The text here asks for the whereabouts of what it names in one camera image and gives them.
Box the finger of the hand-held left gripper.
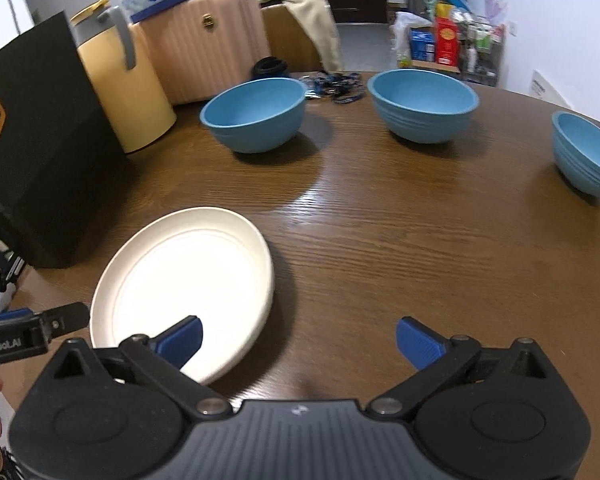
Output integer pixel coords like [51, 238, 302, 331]
[0, 302, 90, 345]

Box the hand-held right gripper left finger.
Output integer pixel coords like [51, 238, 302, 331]
[47, 316, 233, 417]

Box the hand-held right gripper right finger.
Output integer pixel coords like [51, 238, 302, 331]
[367, 316, 563, 417]

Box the cream plate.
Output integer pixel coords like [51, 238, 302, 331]
[90, 206, 276, 381]
[90, 240, 276, 383]
[90, 260, 276, 387]

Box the blue bowl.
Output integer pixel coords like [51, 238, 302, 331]
[367, 68, 480, 145]
[551, 111, 600, 197]
[200, 77, 308, 154]

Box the black paper bag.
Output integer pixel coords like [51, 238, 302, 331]
[0, 0, 131, 270]

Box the yellow thermos jug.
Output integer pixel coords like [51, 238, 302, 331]
[70, 0, 177, 155]

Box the black round cap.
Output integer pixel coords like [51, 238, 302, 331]
[251, 57, 291, 82]

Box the pink suitcase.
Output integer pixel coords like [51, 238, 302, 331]
[130, 0, 272, 106]

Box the storage cart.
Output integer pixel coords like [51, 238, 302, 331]
[460, 10, 506, 86]

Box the blue carton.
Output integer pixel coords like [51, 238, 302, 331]
[409, 29, 437, 63]

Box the red carton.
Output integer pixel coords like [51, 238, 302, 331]
[434, 16, 462, 67]

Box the white plastic bag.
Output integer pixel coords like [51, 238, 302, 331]
[391, 11, 433, 68]

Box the wooden chair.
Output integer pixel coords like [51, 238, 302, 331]
[257, 0, 331, 73]

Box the beige cloth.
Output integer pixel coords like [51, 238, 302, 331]
[256, 0, 345, 73]

